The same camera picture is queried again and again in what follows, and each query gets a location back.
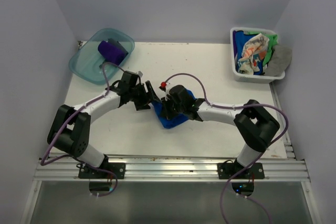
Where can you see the dark blue cloth in basket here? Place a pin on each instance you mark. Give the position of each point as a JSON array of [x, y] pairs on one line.
[[240, 38]]

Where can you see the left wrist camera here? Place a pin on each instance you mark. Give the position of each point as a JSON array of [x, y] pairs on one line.
[[139, 73]]

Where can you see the blue towel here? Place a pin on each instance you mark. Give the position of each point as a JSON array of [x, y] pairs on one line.
[[170, 123]]

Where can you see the green cloth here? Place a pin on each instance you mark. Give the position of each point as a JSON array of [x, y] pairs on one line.
[[261, 60]]

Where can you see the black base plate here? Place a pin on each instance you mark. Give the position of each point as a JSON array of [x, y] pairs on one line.
[[228, 168], [110, 171]]

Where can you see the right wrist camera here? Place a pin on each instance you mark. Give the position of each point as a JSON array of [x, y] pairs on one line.
[[166, 87]]

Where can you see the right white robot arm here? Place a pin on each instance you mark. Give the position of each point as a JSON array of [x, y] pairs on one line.
[[255, 124]]

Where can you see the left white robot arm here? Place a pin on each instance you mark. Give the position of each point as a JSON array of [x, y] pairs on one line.
[[70, 130]]

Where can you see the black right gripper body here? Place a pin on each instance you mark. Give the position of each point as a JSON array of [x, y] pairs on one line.
[[171, 108]]

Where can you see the patterned white cloth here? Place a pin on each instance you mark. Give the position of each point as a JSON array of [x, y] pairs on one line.
[[255, 45]]

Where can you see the white laundry basket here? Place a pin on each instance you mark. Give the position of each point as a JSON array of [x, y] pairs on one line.
[[245, 77]]

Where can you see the aluminium mounting rail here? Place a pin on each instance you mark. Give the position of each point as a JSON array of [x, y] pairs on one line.
[[177, 169]]

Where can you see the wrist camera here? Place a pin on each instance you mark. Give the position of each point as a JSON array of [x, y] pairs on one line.
[[166, 87], [139, 73]]

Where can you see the grey cloth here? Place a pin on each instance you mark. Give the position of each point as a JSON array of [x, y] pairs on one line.
[[279, 62]]

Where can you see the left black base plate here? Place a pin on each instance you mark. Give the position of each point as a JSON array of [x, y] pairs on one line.
[[110, 171]]

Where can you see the rolled purple towel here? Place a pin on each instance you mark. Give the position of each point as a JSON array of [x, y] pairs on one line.
[[114, 56]]

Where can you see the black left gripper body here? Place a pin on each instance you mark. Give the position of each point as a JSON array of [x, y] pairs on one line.
[[134, 92]]

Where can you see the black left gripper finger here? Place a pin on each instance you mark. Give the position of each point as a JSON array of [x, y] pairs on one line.
[[151, 93], [140, 98]]

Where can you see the rolled dark grey towel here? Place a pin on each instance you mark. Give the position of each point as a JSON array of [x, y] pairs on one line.
[[116, 45]]

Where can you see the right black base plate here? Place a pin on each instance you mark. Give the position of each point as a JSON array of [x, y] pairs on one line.
[[228, 168]]

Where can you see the teal translucent plastic bin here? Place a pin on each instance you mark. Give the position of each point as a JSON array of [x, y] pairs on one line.
[[90, 65]]

